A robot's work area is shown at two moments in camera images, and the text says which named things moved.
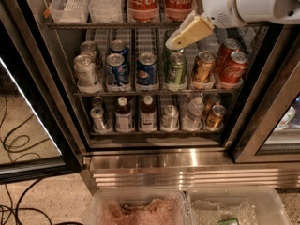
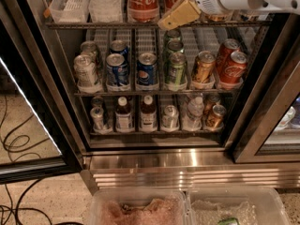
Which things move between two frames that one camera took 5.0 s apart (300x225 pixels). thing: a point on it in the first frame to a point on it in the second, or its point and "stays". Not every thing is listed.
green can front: x=176 y=71 stays
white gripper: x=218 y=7 to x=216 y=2
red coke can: x=143 y=3 stays
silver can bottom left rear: x=97 y=101 stays
